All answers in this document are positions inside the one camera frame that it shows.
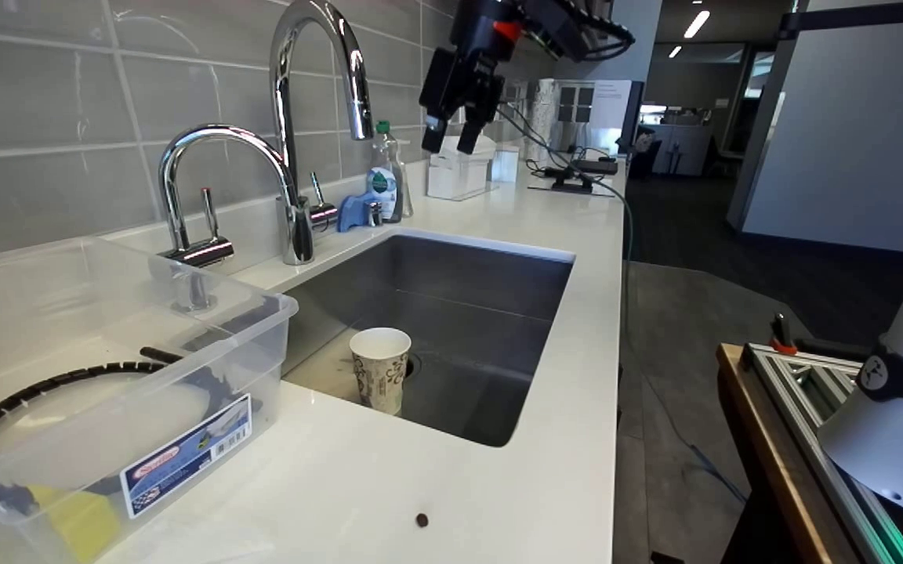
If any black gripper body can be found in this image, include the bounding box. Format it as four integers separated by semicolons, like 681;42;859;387
416;0;524;118

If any patterned white paper cup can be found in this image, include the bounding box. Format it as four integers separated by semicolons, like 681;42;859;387
344;323;415;421

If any white translucent plastic container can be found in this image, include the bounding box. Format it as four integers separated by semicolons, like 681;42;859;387
423;138;503;203

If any green-capped dish soap bottle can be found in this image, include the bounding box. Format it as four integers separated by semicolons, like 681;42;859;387
365;115;415;226

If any white background appliance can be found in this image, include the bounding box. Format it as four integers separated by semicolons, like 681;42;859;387
528;74;582;164

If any tall chrome gooseneck faucet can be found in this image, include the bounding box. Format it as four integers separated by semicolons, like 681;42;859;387
266;0;376;267

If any stainless steel sink basin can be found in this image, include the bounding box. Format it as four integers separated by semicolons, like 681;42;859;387
279;231;578;452

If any ceiling light strip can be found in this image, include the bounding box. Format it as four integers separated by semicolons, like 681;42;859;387
681;5;716;43

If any small chrome curved faucet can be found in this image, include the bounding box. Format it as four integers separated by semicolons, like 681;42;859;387
154;121;305;267

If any clear plastic storage bin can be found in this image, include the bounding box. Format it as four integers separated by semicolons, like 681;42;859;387
0;235;300;564

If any wooden table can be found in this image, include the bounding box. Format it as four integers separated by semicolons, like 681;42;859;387
716;340;864;564

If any yellow sponge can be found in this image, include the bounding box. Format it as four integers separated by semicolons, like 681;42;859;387
25;483;126;564

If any black camera stand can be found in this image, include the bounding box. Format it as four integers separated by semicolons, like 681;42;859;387
535;149;624;197

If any chrome faucet side handle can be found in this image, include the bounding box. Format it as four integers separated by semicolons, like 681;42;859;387
305;168;342;231

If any black thin cable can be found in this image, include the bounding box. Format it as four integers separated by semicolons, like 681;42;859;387
585;168;632;268

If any aluminium extrusion frame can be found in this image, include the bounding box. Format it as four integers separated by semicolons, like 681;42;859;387
739;340;903;564

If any black coiled cable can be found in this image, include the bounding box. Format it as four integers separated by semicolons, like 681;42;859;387
0;346;185;466

